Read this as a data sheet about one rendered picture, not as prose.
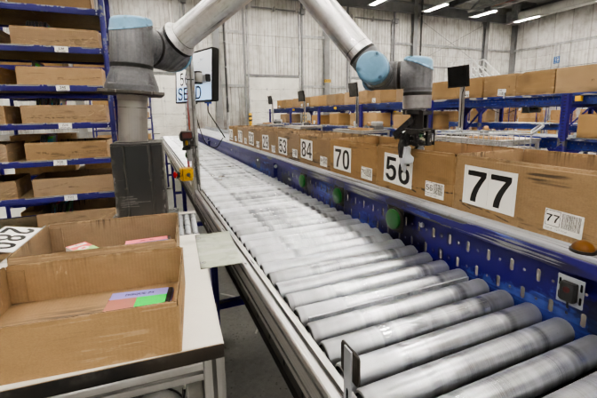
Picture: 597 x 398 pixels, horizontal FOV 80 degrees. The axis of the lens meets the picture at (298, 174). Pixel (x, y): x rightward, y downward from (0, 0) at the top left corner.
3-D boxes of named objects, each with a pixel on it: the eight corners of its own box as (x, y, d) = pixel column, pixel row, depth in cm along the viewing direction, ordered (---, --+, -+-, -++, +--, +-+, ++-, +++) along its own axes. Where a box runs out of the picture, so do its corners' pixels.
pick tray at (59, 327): (10, 306, 81) (3, 266, 80) (186, 282, 92) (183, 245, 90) (-81, 401, 54) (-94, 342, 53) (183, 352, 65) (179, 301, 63)
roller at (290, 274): (260, 288, 99) (259, 271, 98) (411, 256, 118) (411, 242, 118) (266, 296, 94) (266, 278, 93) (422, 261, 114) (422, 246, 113)
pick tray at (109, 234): (51, 255, 112) (46, 224, 110) (180, 240, 123) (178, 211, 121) (10, 298, 85) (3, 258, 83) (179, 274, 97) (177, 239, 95)
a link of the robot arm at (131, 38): (99, 61, 130) (97, 11, 128) (135, 69, 146) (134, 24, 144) (131, 60, 125) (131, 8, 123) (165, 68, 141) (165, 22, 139)
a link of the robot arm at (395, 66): (360, 59, 115) (400, 56, 111) (366, 65, 126) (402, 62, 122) (359, 89, 117) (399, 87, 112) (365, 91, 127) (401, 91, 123)
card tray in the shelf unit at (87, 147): (25, 161, 193) (22, 143, 192) (43, 155, 222) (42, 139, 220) (108, 157, 207) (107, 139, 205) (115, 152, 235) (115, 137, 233)
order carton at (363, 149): (329, 172, 178) (329, 138, 175) (378, 168, 189) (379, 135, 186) (376, 187, 142) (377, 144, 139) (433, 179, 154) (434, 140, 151)
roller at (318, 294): (276, 311, 87) (275, 292, 86) (441, 271, 107) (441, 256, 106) (283, 322, 82) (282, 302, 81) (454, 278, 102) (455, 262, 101)
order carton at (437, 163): (375, 187, 143) (376, 144, 140) (432, 179, 154) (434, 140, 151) (452, 210, 107) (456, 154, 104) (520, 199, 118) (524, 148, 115)
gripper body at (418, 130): (417, 147, 114) (417, 109, 112) (399, 146, 122) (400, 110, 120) (434, 147, 117) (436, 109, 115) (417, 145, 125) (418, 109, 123)
